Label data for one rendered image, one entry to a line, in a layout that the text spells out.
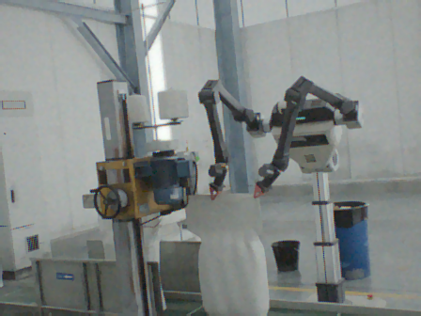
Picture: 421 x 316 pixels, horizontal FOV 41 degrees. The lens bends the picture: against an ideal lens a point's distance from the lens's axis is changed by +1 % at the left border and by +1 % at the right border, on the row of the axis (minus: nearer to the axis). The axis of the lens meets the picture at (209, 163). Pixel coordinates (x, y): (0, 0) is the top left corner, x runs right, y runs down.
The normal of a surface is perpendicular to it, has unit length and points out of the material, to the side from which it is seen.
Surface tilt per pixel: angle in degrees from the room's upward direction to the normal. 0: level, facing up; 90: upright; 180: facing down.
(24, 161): 90
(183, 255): 90
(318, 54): 90
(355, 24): 90
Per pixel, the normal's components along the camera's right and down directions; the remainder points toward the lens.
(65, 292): -0.51, 0.10
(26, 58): 0.85, -0.06
